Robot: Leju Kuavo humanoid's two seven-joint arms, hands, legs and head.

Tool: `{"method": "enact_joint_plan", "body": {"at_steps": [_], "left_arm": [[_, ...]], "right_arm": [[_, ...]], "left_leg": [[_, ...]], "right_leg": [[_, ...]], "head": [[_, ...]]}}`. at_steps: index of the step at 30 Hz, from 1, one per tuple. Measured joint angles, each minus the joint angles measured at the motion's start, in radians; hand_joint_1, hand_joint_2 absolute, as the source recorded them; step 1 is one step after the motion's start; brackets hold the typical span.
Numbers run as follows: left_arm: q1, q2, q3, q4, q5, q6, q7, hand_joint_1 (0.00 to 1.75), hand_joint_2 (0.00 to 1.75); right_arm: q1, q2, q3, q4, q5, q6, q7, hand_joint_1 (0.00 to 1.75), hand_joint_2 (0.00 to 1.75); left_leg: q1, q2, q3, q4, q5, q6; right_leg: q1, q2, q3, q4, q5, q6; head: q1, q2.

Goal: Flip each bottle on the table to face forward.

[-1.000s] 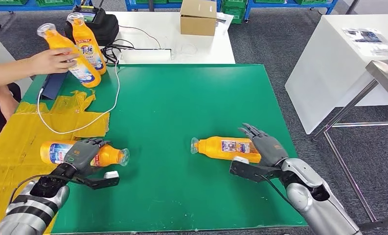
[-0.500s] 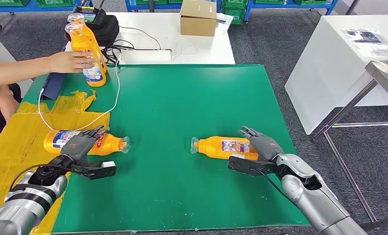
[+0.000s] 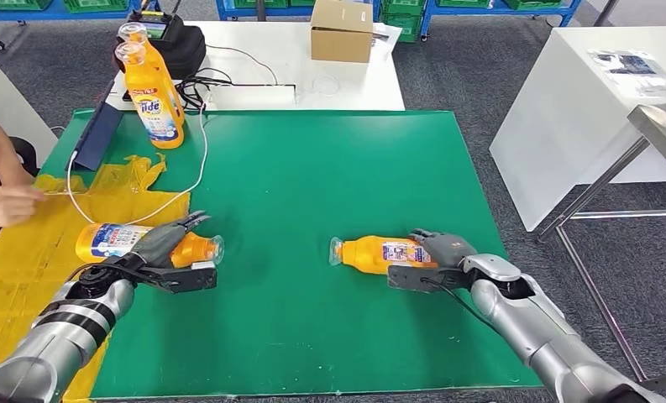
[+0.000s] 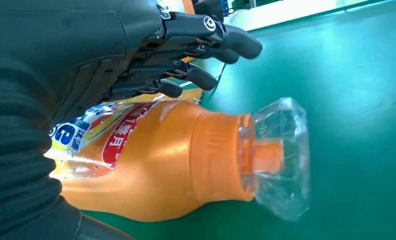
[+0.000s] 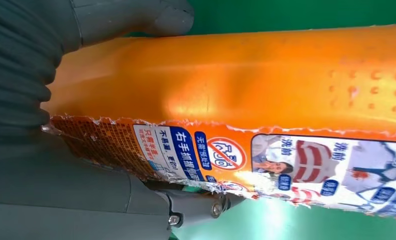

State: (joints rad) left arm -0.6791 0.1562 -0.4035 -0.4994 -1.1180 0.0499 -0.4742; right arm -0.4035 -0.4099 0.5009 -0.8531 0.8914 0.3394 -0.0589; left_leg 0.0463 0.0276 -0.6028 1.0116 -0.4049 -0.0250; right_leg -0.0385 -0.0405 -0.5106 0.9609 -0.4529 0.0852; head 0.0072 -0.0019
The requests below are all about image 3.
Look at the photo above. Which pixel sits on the black chair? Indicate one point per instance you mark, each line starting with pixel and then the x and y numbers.
pixel 29 153

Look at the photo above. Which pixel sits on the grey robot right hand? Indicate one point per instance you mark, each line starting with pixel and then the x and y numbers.
pixel 449 247

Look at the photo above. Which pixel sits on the person's hand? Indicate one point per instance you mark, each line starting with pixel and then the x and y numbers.
pixel 7 208

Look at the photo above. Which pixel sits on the clear bag with papers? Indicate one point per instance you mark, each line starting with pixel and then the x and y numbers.
pixel 386 44

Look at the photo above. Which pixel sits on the white table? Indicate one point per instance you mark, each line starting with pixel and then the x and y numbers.
pixel 10 89
pixel 561 111

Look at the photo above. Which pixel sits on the blue shelf rack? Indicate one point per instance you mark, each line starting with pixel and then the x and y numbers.
pixel 32 18
pixel 477 8
pixel 221 11

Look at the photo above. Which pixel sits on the green plastic crate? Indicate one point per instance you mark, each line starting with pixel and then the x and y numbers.
pixel 96 4
pixel 402 28
pixel 18 3
pixel 533 4
pixel 460 3
pixel 402 5

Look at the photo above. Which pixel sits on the yellow taped sheet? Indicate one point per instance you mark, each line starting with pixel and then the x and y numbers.
pixel 21 261

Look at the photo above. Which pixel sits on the black controller with screen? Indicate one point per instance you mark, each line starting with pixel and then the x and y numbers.
pixel 160 19

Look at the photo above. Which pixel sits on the plastic bag with leaflets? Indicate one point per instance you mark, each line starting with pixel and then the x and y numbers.
pixel 630 64

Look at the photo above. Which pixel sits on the brown cardboard box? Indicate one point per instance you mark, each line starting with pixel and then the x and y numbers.
pixel 341 41

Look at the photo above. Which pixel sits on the black carrying case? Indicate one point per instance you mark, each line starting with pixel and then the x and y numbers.
pixel 188 50

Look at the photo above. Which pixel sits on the orange detergent bottle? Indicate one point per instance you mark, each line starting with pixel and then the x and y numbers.
pixel 160 69
pixel 143 78
pixel 360 256
pixel 110 242

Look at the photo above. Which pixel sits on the person's forearm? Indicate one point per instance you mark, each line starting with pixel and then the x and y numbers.
pixel 7 150

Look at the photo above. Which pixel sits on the white desk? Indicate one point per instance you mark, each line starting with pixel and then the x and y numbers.
pixel 288 53

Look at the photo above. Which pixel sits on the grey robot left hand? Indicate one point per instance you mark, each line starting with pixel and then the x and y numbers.
pixel 160 244

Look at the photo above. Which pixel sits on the white power strip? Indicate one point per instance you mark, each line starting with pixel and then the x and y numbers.
pixel 252 96

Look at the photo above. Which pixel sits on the green table mat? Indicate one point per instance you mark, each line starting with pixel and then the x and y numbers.
pixel 321 178

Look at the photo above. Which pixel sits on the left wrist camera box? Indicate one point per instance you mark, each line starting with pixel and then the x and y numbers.
pixel 193 278

